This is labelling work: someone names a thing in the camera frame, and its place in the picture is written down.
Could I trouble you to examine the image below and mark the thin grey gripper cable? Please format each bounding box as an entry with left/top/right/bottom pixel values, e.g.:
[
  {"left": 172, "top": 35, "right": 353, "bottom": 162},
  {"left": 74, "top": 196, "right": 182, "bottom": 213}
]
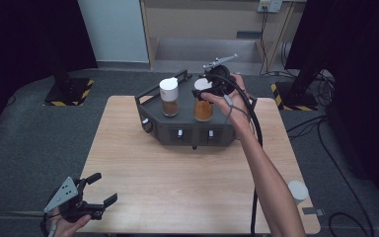
[{"left": 222, "top": 93, "right": 256, "bottom": 134}]

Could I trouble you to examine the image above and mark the person's left hand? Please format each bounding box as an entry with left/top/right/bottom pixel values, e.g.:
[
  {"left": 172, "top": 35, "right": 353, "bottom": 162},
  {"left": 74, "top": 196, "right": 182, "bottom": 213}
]
[{"left": 47, "top": 206, "right": 93, "bottom": 237}]

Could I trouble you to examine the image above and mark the striped black stand base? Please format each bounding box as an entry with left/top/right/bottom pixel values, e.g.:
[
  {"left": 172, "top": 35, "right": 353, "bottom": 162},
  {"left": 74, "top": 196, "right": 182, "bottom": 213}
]
[
  {"left": 42, "top": 77, "right": 96, "bottom": 107},
  {"left": 269, "top": 81, "right": 320, "bottom": 112}
]

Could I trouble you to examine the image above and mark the bundle of black cables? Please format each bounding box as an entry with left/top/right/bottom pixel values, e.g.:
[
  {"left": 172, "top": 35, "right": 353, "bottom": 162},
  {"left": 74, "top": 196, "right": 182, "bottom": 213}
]
[{"left": 309, "top": 70, "right": 338, "bottom": 108}]

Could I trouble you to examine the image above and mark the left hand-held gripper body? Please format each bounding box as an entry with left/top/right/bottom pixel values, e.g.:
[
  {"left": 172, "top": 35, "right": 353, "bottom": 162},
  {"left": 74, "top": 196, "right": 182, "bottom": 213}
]
[{"left": 43, "top": 176, "right": 106, "bottom": 223}]

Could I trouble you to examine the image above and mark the dark grey corner rack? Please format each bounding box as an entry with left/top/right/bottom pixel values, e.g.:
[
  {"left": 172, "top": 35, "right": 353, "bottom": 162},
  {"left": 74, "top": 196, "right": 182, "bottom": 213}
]
[{"left": 134, "top": 68, "right": 259, "bottom": 147}]

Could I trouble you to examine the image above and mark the person's right hand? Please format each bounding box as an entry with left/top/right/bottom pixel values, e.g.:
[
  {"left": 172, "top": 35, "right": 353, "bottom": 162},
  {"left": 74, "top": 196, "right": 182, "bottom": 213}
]
[{"left": 200, "top": 72, "right": 257, "bottom": 132}]

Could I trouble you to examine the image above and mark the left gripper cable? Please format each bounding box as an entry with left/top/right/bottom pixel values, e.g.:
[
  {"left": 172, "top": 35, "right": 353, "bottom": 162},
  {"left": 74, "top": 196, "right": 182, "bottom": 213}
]
[{"left": 39, "top": 211, "right": 62, "bottom": 237}]

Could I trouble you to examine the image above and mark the white panel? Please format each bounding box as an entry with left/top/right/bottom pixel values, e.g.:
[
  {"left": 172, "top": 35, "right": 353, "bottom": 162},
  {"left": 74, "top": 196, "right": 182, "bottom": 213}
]
[{"left": 76, "top": 0, "right": 151, "bottom": 63}]

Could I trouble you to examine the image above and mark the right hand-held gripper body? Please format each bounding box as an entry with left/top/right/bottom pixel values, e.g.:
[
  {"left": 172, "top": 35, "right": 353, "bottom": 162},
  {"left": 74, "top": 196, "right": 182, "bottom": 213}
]
[{"left": 202, "top": 53, "right": 239, "bottom": 98}]

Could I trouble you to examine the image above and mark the long black floor cable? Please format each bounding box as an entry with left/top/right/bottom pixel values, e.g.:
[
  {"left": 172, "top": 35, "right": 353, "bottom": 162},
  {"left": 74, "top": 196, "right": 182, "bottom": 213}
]
[{"left": 285, "top": 115, "right": 376, "bottom": 231}]

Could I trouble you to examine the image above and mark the orange spice jar white lid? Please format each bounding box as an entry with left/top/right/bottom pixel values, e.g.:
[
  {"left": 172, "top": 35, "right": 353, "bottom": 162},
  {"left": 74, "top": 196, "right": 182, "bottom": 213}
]
[{"left": 192, "top": 77, "right": 215, "bottom": 122}]

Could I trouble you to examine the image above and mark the black power strip cable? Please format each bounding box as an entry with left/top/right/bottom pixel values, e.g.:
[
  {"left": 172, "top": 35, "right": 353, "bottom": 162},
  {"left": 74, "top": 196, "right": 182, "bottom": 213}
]
[{"left": 258, "top": 11, "right": 271, "bottom": 76}]

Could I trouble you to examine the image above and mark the black curtain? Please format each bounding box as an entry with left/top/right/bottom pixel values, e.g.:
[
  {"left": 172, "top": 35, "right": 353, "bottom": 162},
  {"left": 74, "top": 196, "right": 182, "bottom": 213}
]
[
  {"left": 0, "top": 0, "right": 99, "bottom": 147},
  {"left": 284, "top": 0, "right": 379, "bottom": 206}
]

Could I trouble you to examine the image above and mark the wooden cabinet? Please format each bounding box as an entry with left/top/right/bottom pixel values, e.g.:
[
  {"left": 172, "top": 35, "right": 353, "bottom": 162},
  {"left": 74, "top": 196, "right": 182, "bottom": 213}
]
[{"left": 139, "top": 0, "right": 308, "bottom": 76}]

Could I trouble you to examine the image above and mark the brown spice jar flip lid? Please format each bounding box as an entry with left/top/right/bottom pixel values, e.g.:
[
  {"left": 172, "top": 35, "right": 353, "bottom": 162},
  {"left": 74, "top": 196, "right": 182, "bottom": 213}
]
[{"left": 159, "top": 76, "right": 181, "bottom": 118}]

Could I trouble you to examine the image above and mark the red spice jar white lid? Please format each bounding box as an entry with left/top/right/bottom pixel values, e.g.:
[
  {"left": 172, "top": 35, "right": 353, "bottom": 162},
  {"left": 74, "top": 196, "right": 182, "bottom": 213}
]
[{"left": 287, "top": 180, "right": 310, "bottom": 206}]

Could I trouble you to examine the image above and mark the grey tape piece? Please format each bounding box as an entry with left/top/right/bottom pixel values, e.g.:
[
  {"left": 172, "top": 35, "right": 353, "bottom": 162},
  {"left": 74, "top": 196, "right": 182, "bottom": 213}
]
[{"left": 301, "top": 206, "right": 326, "bottom": 217}]

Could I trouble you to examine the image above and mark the white power strip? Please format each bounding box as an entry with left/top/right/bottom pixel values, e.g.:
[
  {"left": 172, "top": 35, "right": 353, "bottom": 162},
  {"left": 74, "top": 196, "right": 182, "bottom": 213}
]
[{"left": 256, "top": 0, "right": 284, "bottom": 14}]

